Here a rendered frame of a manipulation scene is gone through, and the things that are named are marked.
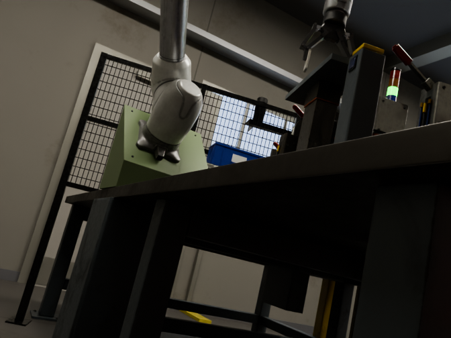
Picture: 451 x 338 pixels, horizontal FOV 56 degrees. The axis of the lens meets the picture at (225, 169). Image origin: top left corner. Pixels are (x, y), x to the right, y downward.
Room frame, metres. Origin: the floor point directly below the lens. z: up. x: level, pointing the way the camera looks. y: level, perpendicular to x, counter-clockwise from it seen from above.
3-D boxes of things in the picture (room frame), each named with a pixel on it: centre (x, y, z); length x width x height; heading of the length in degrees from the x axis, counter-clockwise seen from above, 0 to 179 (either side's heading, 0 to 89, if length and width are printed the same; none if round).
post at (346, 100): (1.03, -0.30, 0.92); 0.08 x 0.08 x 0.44; 10
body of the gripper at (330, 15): (1.27, -0.24, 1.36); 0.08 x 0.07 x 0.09; 91
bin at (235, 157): (2.39, -0.04, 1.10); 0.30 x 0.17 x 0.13; 105
